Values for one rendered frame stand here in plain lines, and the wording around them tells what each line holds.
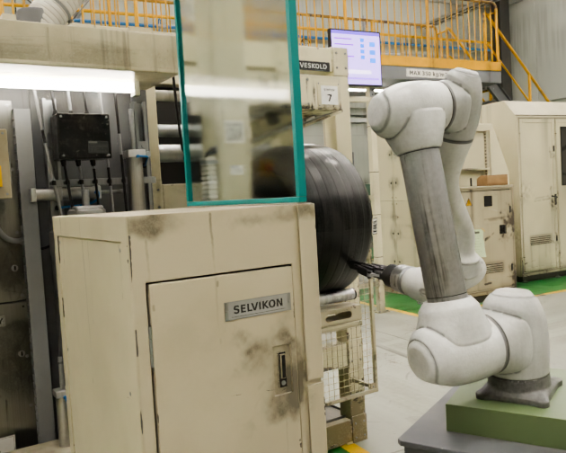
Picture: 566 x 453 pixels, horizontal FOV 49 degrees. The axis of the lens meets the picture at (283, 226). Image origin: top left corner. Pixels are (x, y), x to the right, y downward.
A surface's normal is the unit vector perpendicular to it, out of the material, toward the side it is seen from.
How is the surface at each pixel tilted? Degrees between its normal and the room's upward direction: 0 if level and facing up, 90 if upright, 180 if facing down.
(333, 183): 62
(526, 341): 90
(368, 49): 90
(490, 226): 90
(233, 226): 90
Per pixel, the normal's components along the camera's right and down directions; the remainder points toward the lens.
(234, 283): 0.55, 0.01
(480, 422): -0.54, 0.07
